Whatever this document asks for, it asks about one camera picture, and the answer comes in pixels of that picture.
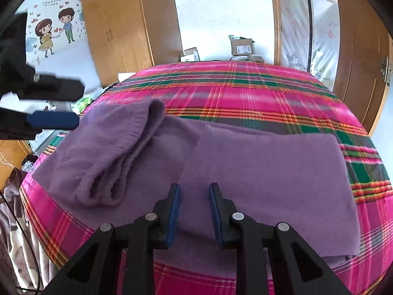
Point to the cartoon wall sticker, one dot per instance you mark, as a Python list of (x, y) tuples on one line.
[(46, 33)]

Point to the white cardboard box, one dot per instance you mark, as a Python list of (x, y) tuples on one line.
[(190, 55)]

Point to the green and white packet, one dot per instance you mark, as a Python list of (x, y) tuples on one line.
[(87, 104)]

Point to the glass door with wooden frame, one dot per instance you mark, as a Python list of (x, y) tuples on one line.
[(294, 21)]

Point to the small cardboard box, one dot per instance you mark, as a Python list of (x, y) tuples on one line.
[(256, 58)]

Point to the person's floral jacket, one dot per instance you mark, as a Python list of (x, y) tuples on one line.
[(21, 252)]

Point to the wooden wardrobe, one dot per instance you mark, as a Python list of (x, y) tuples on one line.
[(122, 30)]

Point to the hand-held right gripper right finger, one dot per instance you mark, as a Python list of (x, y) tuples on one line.
[(215, 218)]

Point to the brown cardboard box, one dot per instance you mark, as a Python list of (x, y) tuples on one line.
[(242, 47)]

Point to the low wooden furniture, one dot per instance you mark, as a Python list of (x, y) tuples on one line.
[(12, 159)]

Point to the pink plaid blanket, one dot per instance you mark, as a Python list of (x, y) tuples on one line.
[(245, 92)]

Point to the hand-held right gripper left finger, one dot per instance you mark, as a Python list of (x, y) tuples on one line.
[(174, 215)]

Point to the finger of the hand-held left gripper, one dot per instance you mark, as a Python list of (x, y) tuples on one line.
[(52, 119), (58, 89)]

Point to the purple fleece pants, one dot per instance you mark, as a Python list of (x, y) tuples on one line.
[(261, 166)]

